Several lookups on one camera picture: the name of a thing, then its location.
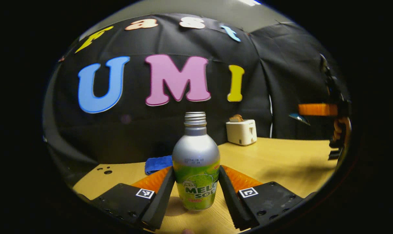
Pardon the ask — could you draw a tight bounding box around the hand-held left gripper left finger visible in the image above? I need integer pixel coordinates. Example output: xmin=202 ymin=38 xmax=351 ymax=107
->
xmin=86 ymin=166 xmax=177 ymax=232

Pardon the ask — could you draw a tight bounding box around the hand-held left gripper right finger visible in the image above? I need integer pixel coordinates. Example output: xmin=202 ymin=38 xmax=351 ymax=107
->
xmin=218 ymin=165 xmax=306 ymax=231

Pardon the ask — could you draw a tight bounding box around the silver green label water bottle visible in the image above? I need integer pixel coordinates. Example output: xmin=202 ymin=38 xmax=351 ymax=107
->
xmin=172 ymin=112 xmax=221 ymax=211

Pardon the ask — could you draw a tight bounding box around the blue towel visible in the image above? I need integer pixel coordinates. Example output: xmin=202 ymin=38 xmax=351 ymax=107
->
xmin=145 ymin=155 xmax=173 ymax=176

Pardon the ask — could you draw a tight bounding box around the white toaster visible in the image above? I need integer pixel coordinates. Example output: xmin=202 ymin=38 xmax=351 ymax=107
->
xmin=226 ymin=119 xmax=257 ymax=146

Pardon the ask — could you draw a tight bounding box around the black backdrop cloth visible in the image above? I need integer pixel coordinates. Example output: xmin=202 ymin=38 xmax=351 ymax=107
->
xmin=42 ymin=13 xmax=351 ymax=187

